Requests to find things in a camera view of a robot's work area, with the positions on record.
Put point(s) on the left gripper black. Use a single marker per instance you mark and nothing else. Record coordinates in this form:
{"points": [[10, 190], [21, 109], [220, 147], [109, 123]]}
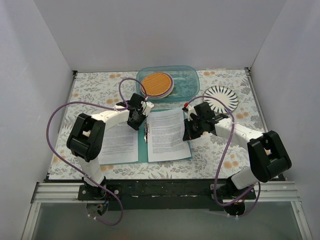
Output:
{"points": [[135, 122]]}

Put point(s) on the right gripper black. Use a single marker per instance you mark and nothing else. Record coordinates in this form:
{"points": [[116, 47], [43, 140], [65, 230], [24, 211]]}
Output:
{"points": [[189, 132]]}

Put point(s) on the silver folder clip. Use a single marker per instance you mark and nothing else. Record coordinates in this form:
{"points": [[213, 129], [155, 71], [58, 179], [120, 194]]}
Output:
{"points": [[146, 131]]}

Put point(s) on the teal plastic folder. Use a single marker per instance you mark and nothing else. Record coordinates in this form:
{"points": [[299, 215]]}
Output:
{"points": [[142, 146]]}

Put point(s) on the printed paper stack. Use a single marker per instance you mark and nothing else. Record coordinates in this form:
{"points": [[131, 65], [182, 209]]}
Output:
{"points": [[165, 140]]}

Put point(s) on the printed paper sheet top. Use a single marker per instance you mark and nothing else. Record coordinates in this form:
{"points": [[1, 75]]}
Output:
{"points": [[119, 146]]}

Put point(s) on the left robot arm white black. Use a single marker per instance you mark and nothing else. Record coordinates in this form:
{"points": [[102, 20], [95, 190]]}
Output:
{"points": [[85, 142]]}

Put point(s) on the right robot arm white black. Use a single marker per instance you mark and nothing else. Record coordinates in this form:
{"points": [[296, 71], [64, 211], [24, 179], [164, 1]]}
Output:
{"points": [[268, 157]]}

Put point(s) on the orange woven round coaster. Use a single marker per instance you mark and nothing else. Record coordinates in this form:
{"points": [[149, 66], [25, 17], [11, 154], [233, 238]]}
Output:
{"points": [[157, 85]]}

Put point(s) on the clear teal plastic container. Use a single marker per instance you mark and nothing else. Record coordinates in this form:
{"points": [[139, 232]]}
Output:
{"points": [[178, 83]]}

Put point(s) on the blue striped white plate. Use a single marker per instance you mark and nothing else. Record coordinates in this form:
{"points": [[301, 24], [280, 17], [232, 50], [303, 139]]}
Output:
{"points": [[224, 94]]}

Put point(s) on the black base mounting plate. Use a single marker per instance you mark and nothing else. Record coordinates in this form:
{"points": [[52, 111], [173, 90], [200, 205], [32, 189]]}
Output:
{"points": [[163, 194]]}

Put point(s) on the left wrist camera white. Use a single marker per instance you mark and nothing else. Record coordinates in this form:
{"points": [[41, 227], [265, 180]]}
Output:
{"points": [[147, 107]]}

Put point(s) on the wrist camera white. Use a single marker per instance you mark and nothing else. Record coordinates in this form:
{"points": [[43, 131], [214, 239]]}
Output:
{"points": [[190, 111], [147, 107]]}

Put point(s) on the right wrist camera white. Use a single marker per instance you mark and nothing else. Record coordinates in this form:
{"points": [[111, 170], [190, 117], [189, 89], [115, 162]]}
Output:
{"points": [[190, 111]]}

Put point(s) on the aluminium frame rail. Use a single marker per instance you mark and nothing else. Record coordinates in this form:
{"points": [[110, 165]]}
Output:
{"points": [[274, 191]]}

